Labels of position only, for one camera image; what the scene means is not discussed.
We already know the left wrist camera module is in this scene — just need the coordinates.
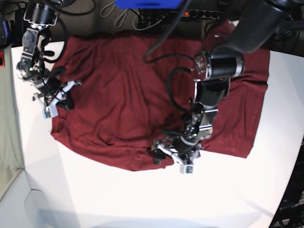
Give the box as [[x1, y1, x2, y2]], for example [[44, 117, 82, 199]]
[[180, 163, 194, 174]]

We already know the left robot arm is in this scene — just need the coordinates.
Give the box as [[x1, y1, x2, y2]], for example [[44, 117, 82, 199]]
[[152, 0, 303, 174]]

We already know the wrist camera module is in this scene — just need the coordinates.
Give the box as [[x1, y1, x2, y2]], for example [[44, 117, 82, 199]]
[[180, 163, 194, 174], [42, 105, 58, 119]]

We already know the dark red t-shirt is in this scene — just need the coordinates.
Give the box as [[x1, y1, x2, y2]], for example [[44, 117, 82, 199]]
[[51, 22, 270, 171]]

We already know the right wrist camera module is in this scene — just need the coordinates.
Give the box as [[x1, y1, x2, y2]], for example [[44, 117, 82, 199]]
[[42, 105, 58, 119]]

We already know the red black device left edge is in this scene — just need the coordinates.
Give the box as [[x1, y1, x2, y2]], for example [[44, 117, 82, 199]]
[[0, 51, 5, 68]]

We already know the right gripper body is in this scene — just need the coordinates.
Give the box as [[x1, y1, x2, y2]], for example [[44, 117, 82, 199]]
[[32, 78, 81, 107]]

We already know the blue box at top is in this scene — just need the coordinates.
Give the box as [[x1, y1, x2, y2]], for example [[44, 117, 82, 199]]
[[115, 0, 182, 9]]

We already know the blue bottle left edge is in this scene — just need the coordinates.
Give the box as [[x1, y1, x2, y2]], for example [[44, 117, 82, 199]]
[[2, 20, 11, 40]]

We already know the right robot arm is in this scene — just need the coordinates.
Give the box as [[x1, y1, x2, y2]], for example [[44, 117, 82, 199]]
[[17, 0, 74, 110]]

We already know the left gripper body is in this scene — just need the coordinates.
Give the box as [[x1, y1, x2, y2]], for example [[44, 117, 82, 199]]
[[152, 136, 201, 164]]

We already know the black power strip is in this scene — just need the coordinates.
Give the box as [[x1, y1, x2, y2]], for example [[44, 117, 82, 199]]
[[182, 9, 223, 19]]

